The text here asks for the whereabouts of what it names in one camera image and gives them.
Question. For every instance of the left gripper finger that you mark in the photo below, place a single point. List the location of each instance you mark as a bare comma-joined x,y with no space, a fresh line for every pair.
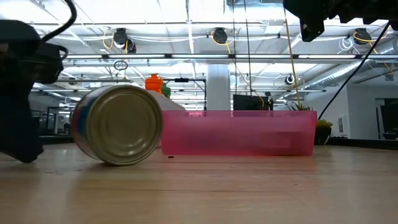
18,130

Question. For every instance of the silver tin can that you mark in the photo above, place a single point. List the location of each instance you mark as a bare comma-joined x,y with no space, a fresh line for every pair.
121,124

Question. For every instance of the orange plastic bottle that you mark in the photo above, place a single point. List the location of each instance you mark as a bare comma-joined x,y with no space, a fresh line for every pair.
154,84

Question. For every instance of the green plastic bottle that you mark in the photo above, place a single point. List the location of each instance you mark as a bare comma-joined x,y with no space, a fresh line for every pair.
166,91

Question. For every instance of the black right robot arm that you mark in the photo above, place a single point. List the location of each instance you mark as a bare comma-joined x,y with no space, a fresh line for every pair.
373,9

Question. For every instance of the black monitor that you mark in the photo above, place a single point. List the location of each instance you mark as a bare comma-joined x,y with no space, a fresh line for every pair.
250,102

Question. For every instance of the white pillar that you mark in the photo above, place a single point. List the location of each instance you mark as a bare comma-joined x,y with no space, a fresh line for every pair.
218,87

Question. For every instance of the long ceiling light strip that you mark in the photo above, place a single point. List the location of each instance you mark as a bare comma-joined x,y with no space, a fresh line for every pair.
199,56

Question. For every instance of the potted green succulent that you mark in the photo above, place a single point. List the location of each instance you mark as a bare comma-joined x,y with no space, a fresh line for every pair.
323,132

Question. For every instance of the red translucent bin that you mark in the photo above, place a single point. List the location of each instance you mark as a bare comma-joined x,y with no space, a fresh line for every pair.
239,133

